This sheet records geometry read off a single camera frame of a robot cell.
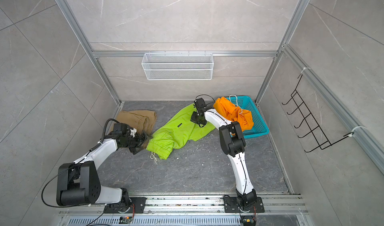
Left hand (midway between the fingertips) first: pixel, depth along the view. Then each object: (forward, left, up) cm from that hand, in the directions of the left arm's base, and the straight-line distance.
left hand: (148, 139), depth 88 cm
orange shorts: (+21, -57, -2) cm, 61 cm away
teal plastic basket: (+8, -72, -2) cm, 73 cm away
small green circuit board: (-39, +7, -9) cm, 40 cm away
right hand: (+18, -28, -5) cm, 34 cm away
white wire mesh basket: (+44, -18, +22) cm, 52 cm away
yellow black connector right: (-42, -52, -8) cm, 67 cm away
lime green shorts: (+9, -18, -6) cm, 20 cm away
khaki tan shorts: (+16, +8, -3) cm, 18 cm away
